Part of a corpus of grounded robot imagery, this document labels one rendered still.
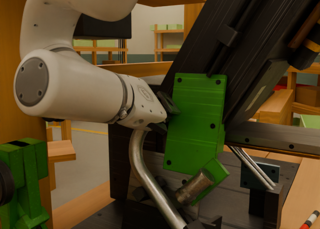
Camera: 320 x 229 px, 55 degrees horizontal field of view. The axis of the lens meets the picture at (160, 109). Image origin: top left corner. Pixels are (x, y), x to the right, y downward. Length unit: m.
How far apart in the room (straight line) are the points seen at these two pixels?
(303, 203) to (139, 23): 10.43
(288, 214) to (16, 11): 0.80
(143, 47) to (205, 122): 10.44
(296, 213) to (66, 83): 0.72
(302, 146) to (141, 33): 10.50
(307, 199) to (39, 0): 0.86
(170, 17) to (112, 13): 10.27
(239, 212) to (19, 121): 0.59
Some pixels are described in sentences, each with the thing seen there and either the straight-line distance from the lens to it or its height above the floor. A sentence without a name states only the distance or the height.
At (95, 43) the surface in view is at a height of 1.50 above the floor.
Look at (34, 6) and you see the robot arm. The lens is 0.44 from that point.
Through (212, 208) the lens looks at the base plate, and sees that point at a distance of 0.88.
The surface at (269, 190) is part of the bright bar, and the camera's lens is 0.76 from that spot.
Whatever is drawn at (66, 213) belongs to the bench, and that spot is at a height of 0.88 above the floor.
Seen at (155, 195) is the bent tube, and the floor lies 1.03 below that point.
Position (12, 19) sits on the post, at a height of 1.38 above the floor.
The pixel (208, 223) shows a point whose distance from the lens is 0.67.
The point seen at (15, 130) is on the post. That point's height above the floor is 1.16.
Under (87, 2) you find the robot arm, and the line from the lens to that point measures 0.34.
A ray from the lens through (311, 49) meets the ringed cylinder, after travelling 0.79.
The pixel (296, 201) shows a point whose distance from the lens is 0.99.
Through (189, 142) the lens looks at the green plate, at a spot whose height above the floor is 1.13.
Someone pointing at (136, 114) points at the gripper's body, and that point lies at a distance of 0.50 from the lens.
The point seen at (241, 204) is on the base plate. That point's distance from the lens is 0.92.
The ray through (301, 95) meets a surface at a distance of 3.94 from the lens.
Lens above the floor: 1.32
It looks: 10 degrees down
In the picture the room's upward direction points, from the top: straight up
